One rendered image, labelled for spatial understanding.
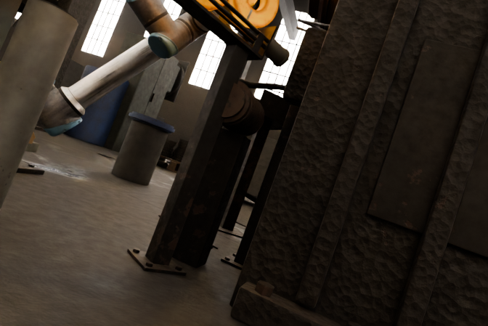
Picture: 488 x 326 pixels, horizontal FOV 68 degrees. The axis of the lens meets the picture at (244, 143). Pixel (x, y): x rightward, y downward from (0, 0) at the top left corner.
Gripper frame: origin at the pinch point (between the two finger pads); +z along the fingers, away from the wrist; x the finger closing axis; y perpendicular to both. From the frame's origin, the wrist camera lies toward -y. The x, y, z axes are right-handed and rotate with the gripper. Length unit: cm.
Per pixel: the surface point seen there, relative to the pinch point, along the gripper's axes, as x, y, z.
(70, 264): -23, -77, -15
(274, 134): 730, 314, -719
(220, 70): -1.5, -23.4, -7.0
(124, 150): 39, -18, -157
